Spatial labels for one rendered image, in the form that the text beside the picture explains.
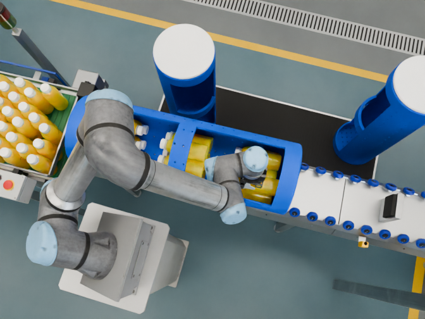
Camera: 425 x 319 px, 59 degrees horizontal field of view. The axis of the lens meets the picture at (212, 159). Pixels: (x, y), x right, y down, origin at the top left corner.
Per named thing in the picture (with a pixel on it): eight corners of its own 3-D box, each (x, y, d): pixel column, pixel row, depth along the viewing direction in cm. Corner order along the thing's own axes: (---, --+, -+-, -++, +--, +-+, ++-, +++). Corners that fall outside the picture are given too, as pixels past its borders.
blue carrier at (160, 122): (279, 223, 155) (295, 202, 128) (78, 173, 161) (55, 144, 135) (290, 161, 166) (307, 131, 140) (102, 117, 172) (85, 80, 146)
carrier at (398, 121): (372, 123, 252) (330, 124, 252) (451, 55, 168) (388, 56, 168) (378, 164, 245) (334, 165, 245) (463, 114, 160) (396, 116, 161)
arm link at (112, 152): (98, 159, 75) (258, 212, 105) (99, 119, 81) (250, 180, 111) (71, 188, 81) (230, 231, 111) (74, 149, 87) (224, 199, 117)
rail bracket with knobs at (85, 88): (96, 111, 176) (89, 102, 166) (81, 107, 177) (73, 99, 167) (103, 92, 179) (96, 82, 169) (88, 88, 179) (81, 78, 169)
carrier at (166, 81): (165, 122, 254) (196, 149, 249) (139, 54, 170) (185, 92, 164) (193, 93, 259) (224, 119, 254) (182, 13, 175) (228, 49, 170)
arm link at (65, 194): (31, 233, 115) (93, 120, 81) (36, 192, 123) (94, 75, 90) (71, 238, 121) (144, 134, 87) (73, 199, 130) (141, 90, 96)
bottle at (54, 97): (71, 106, 177) (56, 90, 161) (58, 113, 176) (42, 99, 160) (64, 95, 178) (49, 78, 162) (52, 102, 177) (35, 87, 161)
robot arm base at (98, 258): (105, 287, 114) (75, 283, 108) (85, 270, 125) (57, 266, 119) (123, 239, 117) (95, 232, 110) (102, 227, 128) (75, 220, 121)
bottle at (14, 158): (16, 168, 169) (-5, 158, 153) (21, 154, 171) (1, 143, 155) (30, 171, 169) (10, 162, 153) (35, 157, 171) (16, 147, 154)
